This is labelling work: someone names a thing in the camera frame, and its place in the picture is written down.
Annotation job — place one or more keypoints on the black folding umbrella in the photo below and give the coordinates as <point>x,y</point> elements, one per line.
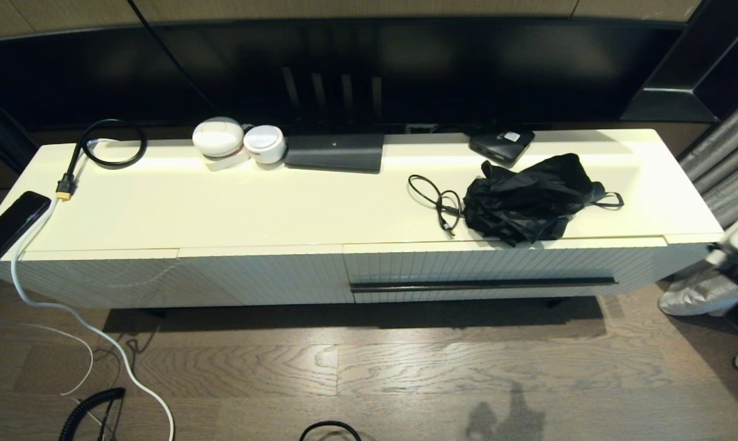
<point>528,196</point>

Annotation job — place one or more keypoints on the white fluted drawer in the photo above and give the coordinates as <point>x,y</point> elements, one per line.
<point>466,263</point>

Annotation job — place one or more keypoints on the cream tv cabinet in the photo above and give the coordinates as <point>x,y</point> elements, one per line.
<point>222,208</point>

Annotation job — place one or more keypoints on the grey curtain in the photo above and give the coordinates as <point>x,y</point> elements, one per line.
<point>730,153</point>

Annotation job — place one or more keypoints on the small black glossy device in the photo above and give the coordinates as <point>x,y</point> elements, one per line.
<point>500,147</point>

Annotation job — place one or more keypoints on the black television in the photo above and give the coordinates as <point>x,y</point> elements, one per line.
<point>405,61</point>

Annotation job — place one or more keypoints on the black flat set-top box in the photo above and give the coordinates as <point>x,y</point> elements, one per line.
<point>335,153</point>

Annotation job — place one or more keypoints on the small white round device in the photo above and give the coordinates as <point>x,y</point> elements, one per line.
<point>263,142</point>

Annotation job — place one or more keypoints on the white flat device base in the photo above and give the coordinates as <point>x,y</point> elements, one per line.
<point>225,162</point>

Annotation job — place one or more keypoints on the large white round device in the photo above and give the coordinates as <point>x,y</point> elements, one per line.
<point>217,136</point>

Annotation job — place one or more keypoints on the black smartphone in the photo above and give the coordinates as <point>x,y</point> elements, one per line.
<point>10,225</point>

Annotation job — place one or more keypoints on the black wall shelf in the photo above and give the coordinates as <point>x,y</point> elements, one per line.
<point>724,61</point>

